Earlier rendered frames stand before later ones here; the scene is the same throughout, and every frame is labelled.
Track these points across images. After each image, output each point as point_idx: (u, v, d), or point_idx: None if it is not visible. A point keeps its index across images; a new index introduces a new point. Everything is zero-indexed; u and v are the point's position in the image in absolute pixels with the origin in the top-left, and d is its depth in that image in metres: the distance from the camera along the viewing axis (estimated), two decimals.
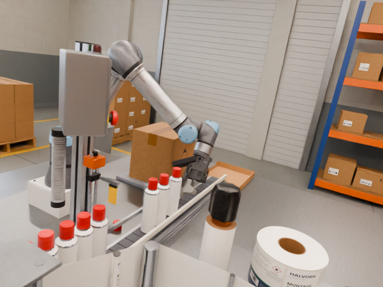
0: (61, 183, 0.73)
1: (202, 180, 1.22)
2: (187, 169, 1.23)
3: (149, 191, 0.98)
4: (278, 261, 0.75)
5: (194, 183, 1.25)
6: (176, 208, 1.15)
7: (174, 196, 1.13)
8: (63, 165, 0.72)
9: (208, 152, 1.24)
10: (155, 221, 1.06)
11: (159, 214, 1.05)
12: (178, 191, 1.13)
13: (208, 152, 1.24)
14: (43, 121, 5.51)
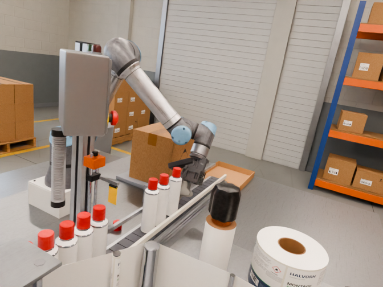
0: (61, 183, 0.73)
1: (198, 183, 1.18)
2: (183, 171, 1.20)
3: (149, 191, 0.98)
4: (278, 261, 0.75)
5: (190, 185, 1.22)
6: (176, 208, 1.15)
7: (174, 196, 1.13)
8: (63, 165, 0.72)
9: (204, 154, 1.21)
10: (155, 221, 1.06)
11: (159, 214, 1.05)
12: (178, 191, 1.13)
13: (205, 154, 1.21)
14: (43, 121, 5.51)
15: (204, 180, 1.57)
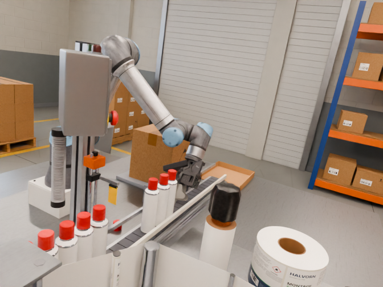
0: (61, 183, 0.73)
1: (194, 186, 1.15)
2: (179, 175, 1.16)
3: (149, 191, 0.98)
4: (278, 261, 0.75)
5: (185, 189, 1.18)
6: (171, 212, 1.12)
7: (168, 199, 1.09)
8: (63, 165, 0.72)
9: (200, 156, 1.17)
10: (155, 221, 1.06)
11: (159, 214, 1.05)
12: (173, 193, 1.09)
13: (201, 156, 1.17)
14: (43, 121, 5.51)
15: (204, 180, 1.57)
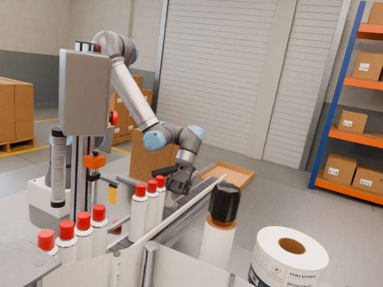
0: (61, 183, 0.73)
1: (183, 193, 1.07)
2: (167, 180, 1.09)
3: (135, 197, 0.92)
4: (278, 261, 0.75)
5: (175, 196, 1.11)
6: (160, 221, 1.04)
7: (157, 208, 1.02)
8: (63, 165, 0.72)
9: (191, 161, 1.10)
10: (144, 230, 0.99)
11: (147, 224, 0.98)
12: (162, 201, 1.02)
13: (191, 160, 1.10)
14: (43, 121, 5.51)
15: (204, 180, 1.57)
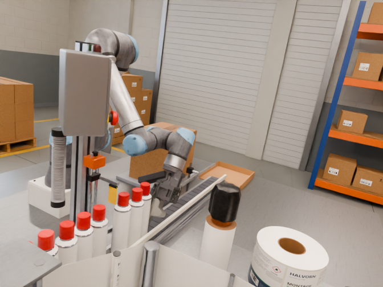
0: (61, 183, 0.73)
1: (171, 201, 1.00)
2: (155, 188, 1.01)
3: (116, 206, 0.85)
4: (278, 261, 0.75)
5: (163, 204, 1.03)
6: (145, 231, 0.97)
7: None
8: (63, 165, 0.72)
9: (180, 167, 1.02)
10: (130, 243, 0.92)
11: (133, 236, 0.91)
12: (146, 210, 0.95)
13: (180, 166, 1.02)
14: (43, 121, 5.51)
15: (204, 180, 1.57)
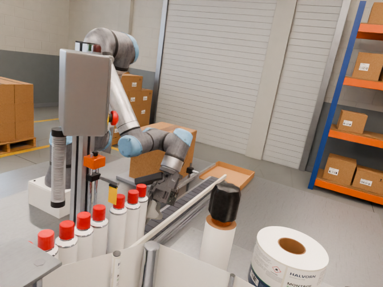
0: (61, 183, 0.73)
1: (168, 203, 0.98)
2: (151, 189, 1.00)
3: (111, 208, 0.84)
4: (278, 261, 0.75)
5: (160, 206, 1.02)
6: (141, 233, 0.95)
7: None
8: (63, 165, 0.72)
9: (177, 168, 1.00)
10: (126, 246, 0.90)
11: (130, 238, 0.89)
12: (142, 213, 0.93)
13: (178, 167, 1.01)
14: (43, 121, 5.51)
15: (204, 180, 1.57)
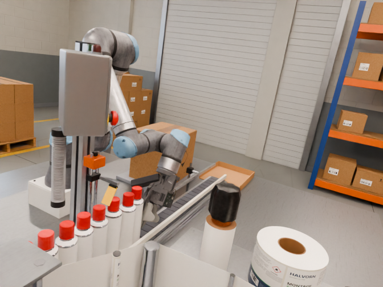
0: (61, 183, 0.73)
1: (165, 205, 0.96)
2: (148, 191, 0.98)
3: (106, 211, 0.82)
4: (278, 261, 0.75)
5: (157, 208, 1.00)
6: (136, 237, 0.93)
7: None
8: (63, 165, 0.72)
9: (174, 169, 0.98)
10: (122, 250, 0.88)
11: (126, 242, 0.87)
12: (137, 216, 0.91)
13: (175, 169, 0.99)
14: (43, 121, 5.51)
15: (204, 180, 1.57)
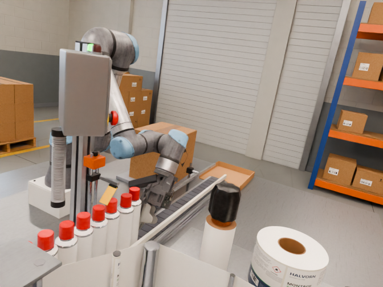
0: (61, 183, 0.73)
1: (163, 206, 0.95)
2: (146, 192, 0.97)
3: None
4: (278, 261, 0.75)
5: (154, 209, 0.99)
6: (134, 238, 0.92)
7: None
8: (63, 165, 0.72)
9: (172, 171, 0.97)
10: None
11: (124, 244, 0.87)
12: (135, 217, 0.90)
13: (172, 169, 0.98)
14: (43, 121, 5.51)
15: (204, 180, 1.57)
